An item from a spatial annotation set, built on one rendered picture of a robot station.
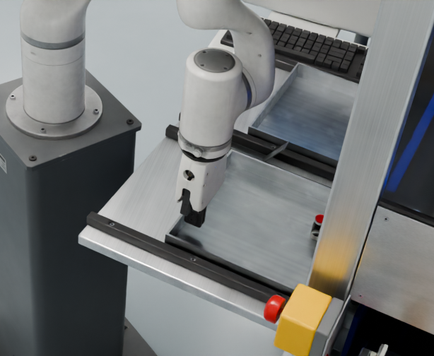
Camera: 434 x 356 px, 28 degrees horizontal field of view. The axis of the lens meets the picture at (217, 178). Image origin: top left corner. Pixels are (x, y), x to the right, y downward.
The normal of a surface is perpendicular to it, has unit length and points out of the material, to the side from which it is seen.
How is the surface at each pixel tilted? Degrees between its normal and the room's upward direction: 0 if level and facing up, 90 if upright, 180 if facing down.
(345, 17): 90
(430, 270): 90
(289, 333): 90
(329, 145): 0
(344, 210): 90
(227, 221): 0
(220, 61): 0
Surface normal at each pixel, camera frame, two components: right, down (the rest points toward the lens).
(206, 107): -0.16, 0.65
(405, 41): -0.43, 0.57
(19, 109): 0.11, -0.74
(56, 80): 0.23, 0.67
